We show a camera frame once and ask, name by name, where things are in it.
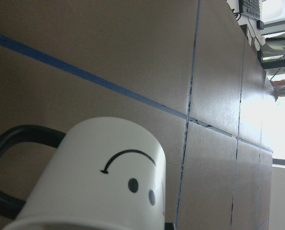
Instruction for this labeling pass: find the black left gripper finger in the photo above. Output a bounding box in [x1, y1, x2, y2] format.
[164, 222, 174, 230]

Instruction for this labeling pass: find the white smiley mug black handle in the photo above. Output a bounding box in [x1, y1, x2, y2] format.
[0, 117, 166, 230]

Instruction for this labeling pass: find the brown paper table cover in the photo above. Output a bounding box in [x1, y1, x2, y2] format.
[0, 0, 273, 230]

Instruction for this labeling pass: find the black keyboard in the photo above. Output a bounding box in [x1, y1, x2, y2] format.
[238, 0, 261, 20]

